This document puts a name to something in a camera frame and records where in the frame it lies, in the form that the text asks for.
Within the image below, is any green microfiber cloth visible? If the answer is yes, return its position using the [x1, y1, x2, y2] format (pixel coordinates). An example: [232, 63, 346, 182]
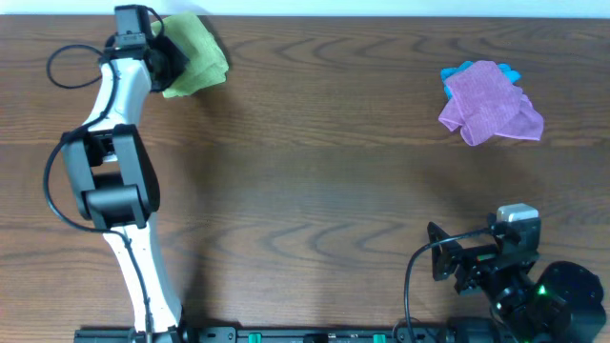
[163, 11, 229, 88]

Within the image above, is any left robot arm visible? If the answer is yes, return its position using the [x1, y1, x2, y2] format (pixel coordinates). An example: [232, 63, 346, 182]
[60, 32, 188, 342]

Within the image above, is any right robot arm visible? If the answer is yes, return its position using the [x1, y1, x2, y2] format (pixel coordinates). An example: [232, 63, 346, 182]
[427, 218, 607, 342]

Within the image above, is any folded green cloth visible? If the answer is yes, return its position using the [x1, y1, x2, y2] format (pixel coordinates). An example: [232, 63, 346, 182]
[162, 86, 214, 99]

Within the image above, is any crumpled purple cloth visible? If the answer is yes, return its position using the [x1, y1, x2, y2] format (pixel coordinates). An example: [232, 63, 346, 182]
[438, 60, 544, 146]

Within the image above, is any blue cloth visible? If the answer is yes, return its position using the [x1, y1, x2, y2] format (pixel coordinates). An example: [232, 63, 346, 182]
[440, 61, 521, 100]

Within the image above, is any left black cable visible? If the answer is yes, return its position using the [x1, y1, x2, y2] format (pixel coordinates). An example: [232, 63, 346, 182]
[42, 7, 166, 343]

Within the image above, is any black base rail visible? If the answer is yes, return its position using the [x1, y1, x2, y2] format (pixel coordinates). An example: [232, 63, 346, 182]
[73, 325, 458, 343]

